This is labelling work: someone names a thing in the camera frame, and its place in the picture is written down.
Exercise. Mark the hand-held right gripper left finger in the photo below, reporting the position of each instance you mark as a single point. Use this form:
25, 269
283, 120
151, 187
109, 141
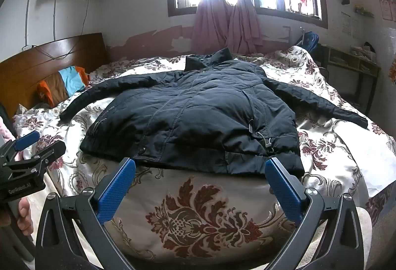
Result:
116, 189

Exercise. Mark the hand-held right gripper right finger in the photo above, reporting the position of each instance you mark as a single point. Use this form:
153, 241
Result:
284, 192

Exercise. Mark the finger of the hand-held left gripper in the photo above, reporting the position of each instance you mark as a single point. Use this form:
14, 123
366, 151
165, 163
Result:
49, 151
27, 140

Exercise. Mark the black padded jacket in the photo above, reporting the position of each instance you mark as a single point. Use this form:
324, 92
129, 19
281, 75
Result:
201, 112

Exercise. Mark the person's left hand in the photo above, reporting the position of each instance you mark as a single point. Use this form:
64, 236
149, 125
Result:
24, 217

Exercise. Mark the pink cloth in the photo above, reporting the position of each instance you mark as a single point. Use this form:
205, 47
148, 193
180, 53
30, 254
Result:
4, 130

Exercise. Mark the orange blue brown pillow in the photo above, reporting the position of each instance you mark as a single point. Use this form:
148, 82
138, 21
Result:
71, 79

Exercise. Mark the wooden headboard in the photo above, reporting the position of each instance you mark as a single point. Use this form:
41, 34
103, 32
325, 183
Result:
46, 62

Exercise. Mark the floral bedspread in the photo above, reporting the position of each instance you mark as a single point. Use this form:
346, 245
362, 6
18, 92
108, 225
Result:
191, 220

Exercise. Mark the cream blanket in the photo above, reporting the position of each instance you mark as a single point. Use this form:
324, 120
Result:
366, 236

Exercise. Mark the wooden desk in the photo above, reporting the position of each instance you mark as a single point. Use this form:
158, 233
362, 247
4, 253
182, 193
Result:
340, 59

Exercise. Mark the blue bag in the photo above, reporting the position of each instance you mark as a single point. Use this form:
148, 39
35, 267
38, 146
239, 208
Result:
311, 41

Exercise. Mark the pink curtain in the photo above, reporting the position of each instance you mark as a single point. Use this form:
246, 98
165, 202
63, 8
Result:
244, 22
212, 22

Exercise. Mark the white wall paper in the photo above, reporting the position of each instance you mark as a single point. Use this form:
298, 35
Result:
348, 22

